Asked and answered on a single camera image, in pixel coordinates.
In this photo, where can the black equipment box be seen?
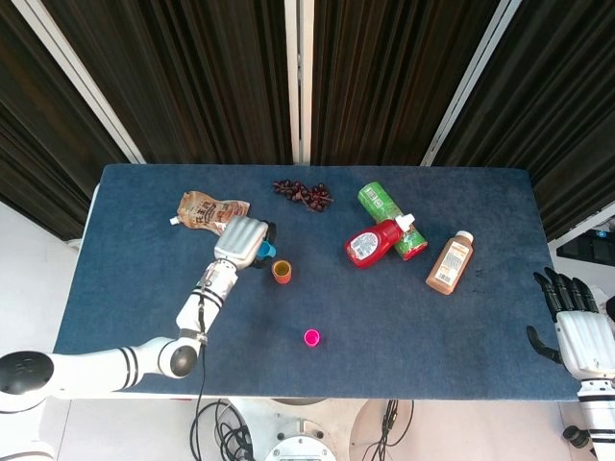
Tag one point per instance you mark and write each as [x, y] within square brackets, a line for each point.
[588, 249]

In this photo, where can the brown drink bottle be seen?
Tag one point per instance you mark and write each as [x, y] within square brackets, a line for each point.
[449, 264]

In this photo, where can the white slanted frame post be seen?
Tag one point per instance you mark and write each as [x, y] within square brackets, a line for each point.
[468, 84]
[79, 79]

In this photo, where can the blue felt table mat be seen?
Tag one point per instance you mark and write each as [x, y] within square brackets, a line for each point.
[365, 336]

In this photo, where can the green cylindrical can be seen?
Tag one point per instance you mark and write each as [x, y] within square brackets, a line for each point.
[384, 211]

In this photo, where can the brown spout pouch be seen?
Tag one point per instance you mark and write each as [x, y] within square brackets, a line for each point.
[206, 211]

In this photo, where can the orange plastic cup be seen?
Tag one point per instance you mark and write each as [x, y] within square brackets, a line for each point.
[282, 279]

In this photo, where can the white shoe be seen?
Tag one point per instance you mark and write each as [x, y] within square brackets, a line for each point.
[603, 298]

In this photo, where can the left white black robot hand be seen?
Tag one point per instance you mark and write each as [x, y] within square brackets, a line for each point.
[238, 242]

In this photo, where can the blue plastic cup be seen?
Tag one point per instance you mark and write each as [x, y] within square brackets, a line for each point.
[267, 249]

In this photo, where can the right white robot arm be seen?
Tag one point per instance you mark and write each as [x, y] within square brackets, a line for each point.
[598, 418]

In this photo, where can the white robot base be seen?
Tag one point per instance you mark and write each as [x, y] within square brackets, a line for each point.
[298, 444]

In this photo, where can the white vertical frame post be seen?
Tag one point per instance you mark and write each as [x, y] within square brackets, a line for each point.
[299, 81]

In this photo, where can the red ketchup bottle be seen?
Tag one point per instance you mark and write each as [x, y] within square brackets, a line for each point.
[370, 242]

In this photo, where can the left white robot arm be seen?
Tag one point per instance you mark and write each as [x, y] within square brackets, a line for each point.
[91, 367]

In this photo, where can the yellow plastic cup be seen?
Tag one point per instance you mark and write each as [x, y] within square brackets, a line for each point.
[281, 267]

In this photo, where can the pink plastic cup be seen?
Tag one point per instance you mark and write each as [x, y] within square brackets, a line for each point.
[312, 337]

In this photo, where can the dark red grape bunch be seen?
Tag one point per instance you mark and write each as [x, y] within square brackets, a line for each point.
[305, 193]

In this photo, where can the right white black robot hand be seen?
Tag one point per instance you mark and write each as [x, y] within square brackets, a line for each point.
[586, 341]

